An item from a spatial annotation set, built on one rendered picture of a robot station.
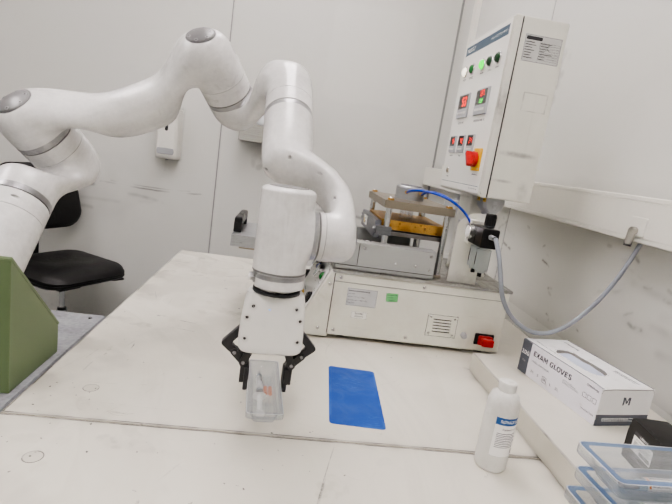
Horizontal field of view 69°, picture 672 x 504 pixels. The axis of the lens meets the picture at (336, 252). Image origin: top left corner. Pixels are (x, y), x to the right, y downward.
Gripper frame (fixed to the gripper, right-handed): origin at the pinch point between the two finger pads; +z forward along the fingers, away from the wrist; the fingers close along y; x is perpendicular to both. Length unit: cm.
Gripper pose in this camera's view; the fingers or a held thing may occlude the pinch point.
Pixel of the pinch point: (264, 377)
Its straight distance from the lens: 83.5
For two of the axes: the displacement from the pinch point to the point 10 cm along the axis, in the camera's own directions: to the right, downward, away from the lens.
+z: -1.5, 9.7, 1.9
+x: -1.6, -2.2, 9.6
